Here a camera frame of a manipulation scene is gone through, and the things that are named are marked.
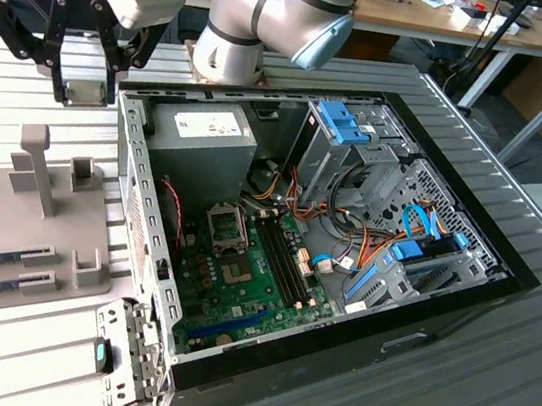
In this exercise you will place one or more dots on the blue plastic bay latch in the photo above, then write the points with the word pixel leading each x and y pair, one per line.
pixel 411 250

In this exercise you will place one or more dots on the CPU socket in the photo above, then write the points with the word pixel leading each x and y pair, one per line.
pixel 236 274

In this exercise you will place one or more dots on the grey metal drive cage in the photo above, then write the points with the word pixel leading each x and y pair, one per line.
pixel 322 160

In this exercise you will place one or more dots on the silver expansion slot bracket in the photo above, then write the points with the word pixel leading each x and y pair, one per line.
pixel 127 324

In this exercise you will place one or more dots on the blue disk carrier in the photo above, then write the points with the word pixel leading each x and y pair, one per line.
pixel 345 122

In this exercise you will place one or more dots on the black RAM slot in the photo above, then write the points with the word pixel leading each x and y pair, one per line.
pixel 280 260
pixel 288 261
pixel 295 262
pixel 274 259

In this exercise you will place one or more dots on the blue expansion slot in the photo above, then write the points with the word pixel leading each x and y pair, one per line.
pixel 228 324

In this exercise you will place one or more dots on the silver CPU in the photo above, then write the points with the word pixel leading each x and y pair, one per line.
pixel 85 93

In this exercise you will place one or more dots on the white power connector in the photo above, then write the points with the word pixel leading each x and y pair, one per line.
pixel 272 166

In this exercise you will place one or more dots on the grey power supply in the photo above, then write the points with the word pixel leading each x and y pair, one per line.
pixel 204 173

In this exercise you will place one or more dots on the grey metal disk bay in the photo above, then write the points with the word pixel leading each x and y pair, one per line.
pixel 391 280

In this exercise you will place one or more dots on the green motherboard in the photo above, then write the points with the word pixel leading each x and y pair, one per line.
pixel 236 309

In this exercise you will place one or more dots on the black case fan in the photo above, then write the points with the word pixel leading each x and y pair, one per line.
pixel 165 218

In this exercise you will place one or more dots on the white four-pin socket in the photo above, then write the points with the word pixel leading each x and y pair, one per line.
pixel 190 238

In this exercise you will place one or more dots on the black PC case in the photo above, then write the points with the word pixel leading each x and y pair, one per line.
pixel 328 367

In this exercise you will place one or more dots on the black teal bracket latch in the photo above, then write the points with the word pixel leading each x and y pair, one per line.
pixel 101 356

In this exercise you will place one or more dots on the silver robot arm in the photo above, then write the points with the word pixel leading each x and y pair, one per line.
pixel 277 12

